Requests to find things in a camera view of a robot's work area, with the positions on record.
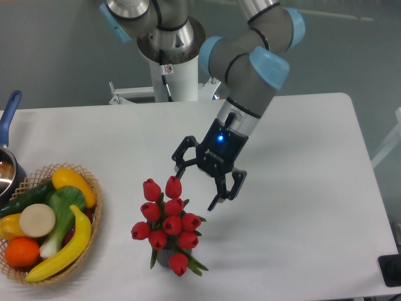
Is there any green bok choy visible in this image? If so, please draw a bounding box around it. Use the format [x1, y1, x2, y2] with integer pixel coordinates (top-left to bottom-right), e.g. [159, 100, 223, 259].
[39, 186, 85, 259]

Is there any yellow banana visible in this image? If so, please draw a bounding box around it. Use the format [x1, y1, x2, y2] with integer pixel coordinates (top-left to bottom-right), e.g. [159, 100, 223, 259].
[25, 205, 91, 283]

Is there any white frame at right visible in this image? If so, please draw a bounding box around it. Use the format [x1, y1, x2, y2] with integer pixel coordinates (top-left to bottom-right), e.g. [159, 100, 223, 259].
[371, 108, 400, 169]

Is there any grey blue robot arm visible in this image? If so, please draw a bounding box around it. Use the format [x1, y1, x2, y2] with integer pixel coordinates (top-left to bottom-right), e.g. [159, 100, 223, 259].
[100, 1, 305, 203]

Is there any orange fruit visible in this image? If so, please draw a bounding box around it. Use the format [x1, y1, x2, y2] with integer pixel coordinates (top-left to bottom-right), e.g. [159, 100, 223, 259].
[4, 238, 39, 267]

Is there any beige round disc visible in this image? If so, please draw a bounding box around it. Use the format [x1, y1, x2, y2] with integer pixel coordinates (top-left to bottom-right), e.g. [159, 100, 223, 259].
[19, 204, 56, 238]

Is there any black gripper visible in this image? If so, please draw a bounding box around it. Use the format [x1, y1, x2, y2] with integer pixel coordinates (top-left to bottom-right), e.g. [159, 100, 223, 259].
[171, 117, 250, 212]

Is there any red tulip bouquet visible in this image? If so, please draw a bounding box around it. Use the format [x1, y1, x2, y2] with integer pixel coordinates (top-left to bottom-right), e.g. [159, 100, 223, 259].
[131, 176, 208, 277]

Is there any blue handled saucepan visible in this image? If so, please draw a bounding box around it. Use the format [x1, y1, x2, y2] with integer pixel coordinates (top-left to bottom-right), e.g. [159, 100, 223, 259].
[1, 90, 26, 207]

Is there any yellow bell pepper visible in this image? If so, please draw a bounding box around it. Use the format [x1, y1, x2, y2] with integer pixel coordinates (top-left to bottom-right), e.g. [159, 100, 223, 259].
[0, 213, 27, 241]

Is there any dark grey ribbed vase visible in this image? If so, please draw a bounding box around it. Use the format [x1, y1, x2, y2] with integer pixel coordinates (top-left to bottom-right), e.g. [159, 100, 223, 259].
[155, 210, 192, 269]

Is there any black device at edge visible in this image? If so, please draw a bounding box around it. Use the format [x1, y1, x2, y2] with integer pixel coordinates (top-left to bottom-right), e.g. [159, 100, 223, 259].
[378, 254, 401, 287]

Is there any woven wicker basket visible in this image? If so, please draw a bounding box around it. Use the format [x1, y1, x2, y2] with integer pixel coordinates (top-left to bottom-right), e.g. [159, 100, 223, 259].
[1, 163, 103, 286]

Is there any dark green cucumber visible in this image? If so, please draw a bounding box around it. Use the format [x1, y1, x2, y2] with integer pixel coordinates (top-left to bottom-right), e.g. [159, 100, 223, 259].
[1, 180, 55, 218]

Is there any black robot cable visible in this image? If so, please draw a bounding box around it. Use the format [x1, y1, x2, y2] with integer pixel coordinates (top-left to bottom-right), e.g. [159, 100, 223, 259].
[158, 49, 174, 103]

